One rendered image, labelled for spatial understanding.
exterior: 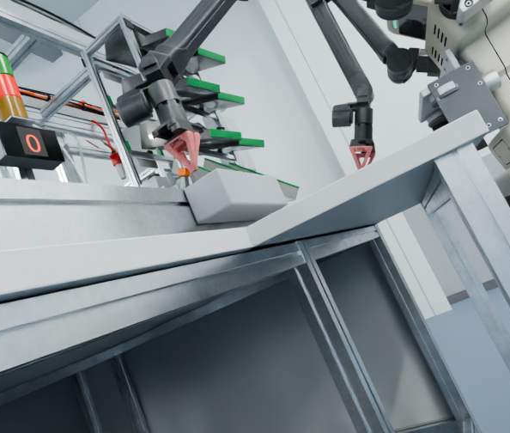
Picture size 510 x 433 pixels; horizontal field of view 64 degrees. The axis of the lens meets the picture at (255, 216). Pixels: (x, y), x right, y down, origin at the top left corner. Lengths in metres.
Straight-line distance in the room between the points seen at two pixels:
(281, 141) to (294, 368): 3.18
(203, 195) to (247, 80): 4.24
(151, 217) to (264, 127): 4.07
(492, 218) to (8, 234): 0.51
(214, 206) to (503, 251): 0.37
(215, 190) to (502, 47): 0.77
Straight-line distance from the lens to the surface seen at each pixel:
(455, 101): 1.03
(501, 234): 0.55
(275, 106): 4.60
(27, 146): 0.89
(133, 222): 0.52
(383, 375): 1.57
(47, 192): 0.46
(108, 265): 0.35
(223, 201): 0.59
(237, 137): 1.17
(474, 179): 0.54
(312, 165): 4.35
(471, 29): 1.08
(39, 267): 0.32
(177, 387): 1.99
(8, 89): 0.96
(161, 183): 0.89
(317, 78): 4.31
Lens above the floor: 0.77
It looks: 10 degrees up
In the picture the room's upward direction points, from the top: 24 degrees counter-clockwise
